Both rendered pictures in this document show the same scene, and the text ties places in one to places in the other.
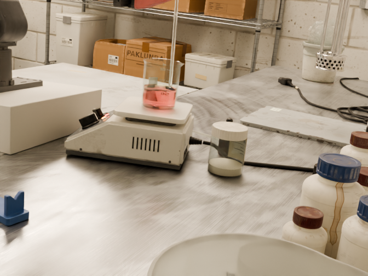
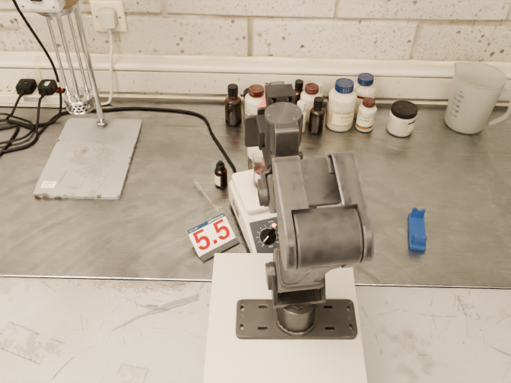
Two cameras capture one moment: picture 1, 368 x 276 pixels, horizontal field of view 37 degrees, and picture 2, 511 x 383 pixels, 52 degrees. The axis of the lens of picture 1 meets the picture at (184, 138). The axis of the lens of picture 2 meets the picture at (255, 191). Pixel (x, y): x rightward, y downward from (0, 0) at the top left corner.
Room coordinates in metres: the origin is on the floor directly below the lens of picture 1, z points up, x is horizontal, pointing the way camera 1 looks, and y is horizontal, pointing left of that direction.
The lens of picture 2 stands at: (1.27, 0.78, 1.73)
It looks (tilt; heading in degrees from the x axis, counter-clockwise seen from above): 43 degrees down; 245
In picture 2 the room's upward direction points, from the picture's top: 1 degrees clockwise
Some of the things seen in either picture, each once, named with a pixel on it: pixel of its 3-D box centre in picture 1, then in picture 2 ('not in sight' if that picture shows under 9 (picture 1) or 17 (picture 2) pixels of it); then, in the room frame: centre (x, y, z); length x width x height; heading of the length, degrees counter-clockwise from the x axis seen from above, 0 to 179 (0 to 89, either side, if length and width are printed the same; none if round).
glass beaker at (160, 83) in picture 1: (161, 86); (266, 169); (0.91, 0.05, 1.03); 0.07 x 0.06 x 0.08; 72
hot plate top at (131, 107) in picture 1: (154, 109); (265, 187); (0.92, 0.05, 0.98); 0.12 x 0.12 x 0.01; 84
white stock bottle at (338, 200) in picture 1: (329, 211); (341, 104); (0.60, -0.18, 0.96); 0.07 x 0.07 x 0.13
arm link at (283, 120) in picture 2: not in sight; (283, 155); (0.98, 0.23, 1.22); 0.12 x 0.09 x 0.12; 73
